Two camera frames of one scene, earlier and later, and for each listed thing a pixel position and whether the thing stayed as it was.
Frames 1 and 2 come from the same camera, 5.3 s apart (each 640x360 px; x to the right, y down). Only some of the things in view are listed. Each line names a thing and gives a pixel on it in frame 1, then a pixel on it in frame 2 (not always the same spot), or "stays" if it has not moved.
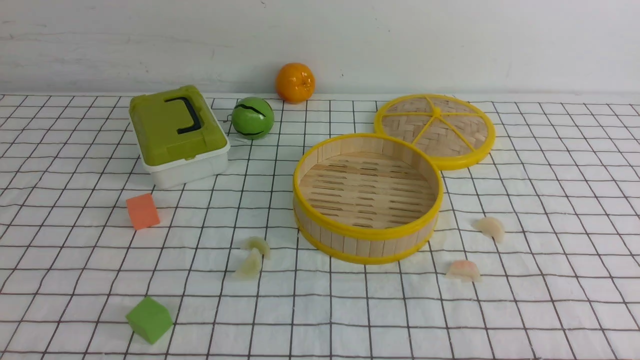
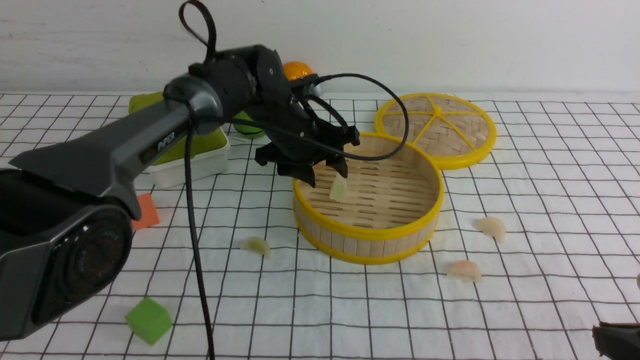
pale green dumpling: x=250 y=268 → x=339 y=189
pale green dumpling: x=259 y=243 stays
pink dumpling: x=464 y=270 stays
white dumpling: x=491 y=227 stays
